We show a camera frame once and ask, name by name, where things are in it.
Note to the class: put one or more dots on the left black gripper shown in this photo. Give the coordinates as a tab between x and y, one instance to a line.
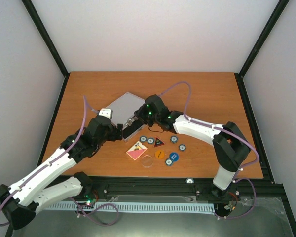
114	137

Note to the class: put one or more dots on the aluminium poker case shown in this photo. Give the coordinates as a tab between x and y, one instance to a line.
123	109

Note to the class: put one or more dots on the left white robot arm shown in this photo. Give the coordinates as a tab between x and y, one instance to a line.
83	144

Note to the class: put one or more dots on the blue small blind button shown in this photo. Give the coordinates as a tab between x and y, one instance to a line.
173	157

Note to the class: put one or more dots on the light blue cable duct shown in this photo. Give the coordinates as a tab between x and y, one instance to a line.
136	207

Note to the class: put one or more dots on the black aluminium frame rail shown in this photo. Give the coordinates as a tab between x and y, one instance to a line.
148	187

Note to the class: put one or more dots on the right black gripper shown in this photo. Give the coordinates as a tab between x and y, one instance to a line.
140	114

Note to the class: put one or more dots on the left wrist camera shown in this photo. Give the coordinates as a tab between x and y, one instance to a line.
106	112

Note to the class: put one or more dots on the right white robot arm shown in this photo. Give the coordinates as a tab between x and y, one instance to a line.
230	145

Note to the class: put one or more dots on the orange big blind button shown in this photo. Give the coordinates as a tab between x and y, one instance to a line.
159	154

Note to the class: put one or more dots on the pink yellow card deck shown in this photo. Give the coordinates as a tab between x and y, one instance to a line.
136	150

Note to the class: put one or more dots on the clear round dealer button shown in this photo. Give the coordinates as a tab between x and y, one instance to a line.
147	161

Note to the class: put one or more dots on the triangular all in button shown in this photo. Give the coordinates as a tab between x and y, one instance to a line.
158	142

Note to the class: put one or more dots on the blue green chip stack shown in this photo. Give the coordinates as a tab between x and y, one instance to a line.
173	139

